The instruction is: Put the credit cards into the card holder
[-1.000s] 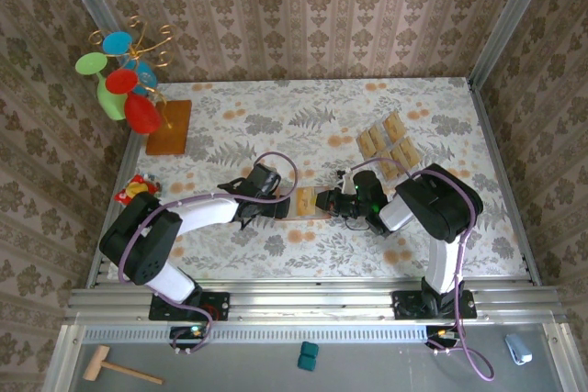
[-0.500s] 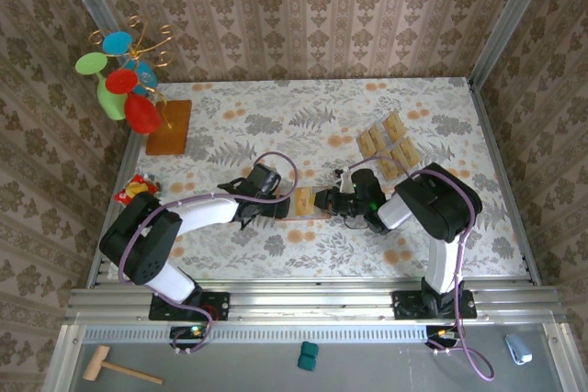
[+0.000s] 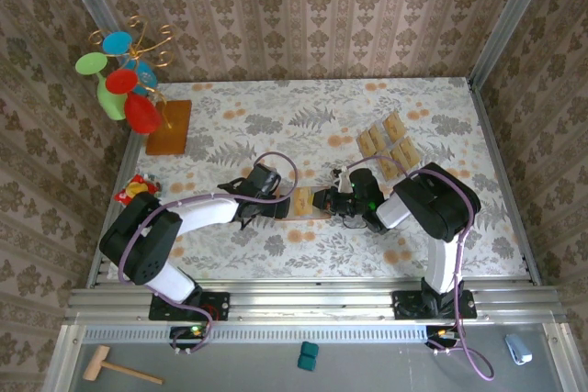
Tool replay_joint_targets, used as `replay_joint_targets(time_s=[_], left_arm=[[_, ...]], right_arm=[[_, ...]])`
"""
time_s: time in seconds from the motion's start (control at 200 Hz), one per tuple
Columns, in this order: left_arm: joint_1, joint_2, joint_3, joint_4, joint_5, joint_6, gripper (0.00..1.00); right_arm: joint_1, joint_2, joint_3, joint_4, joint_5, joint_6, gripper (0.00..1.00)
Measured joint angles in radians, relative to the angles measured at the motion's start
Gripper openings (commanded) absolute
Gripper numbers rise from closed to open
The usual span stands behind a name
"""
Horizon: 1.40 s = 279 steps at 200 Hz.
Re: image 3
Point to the aluminium table side rail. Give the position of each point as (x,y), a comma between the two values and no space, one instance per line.
(497,158)

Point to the grey metal shelf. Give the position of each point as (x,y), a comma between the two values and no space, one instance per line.
(367,369)

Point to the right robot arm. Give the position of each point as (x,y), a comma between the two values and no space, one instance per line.
(436,204)

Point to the red plastic wine glass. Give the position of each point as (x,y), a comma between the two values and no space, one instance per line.
(142,112)

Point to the black controller board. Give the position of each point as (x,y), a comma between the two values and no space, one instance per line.
(188,332)
(441,334)

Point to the wooden mallet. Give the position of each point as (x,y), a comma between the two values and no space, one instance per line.
(96,361)

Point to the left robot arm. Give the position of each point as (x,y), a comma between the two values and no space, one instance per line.
(138,245)

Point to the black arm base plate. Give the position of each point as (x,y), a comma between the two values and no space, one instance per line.
(218,307)
(402,309)

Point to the green plastic wine glass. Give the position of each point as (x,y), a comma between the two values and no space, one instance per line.
(91,63)

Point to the aluminium front rail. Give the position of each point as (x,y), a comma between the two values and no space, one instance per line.
(312,305)

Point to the clear plastic card rack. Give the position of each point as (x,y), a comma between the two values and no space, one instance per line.
(384,152)

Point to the red yellow snack packet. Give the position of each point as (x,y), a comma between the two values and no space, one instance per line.
(135,187)

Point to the floral print tablecloth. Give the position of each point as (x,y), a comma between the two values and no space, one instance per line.
(275,103)

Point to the blue plastic wine glass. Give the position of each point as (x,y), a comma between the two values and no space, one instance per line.
(116,43)

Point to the teal rubber block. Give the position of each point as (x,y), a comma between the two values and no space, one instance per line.
(309,349)
(306,362)

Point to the white blue stapler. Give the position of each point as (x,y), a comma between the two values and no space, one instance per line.
(518,350)

